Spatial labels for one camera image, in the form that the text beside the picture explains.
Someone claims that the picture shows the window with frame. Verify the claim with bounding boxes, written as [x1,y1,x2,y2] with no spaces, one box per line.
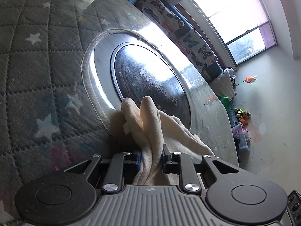
[180,0,277,66]

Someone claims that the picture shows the plush teddy bear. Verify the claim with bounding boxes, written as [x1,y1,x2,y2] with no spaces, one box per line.
[234,108,251,120]

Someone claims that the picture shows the cream white sweater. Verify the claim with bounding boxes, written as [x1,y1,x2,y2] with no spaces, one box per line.
[121,96,214,186]

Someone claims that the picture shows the butterfly print cushion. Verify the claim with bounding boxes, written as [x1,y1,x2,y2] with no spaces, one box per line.
[135,0,185,36]
[176,29,218,72]

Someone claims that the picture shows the green plastic bowl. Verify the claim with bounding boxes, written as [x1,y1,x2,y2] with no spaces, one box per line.
[219,96,231,111]

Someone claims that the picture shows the orange plush toy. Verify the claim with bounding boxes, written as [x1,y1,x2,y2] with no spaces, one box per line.
[239,118,248,127]

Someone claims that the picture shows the round black induction cooktop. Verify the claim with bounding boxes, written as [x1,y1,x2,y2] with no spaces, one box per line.
[110,42,191,129]

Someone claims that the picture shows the colourful pinwheel toy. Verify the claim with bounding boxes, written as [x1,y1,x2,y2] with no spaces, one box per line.
[236,76,257,86]

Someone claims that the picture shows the blue sofa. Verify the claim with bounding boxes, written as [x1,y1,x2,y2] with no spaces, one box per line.
[128,0,249,151]

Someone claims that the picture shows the grey white pillow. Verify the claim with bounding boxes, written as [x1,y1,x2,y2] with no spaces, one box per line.
[209,68,235,101]

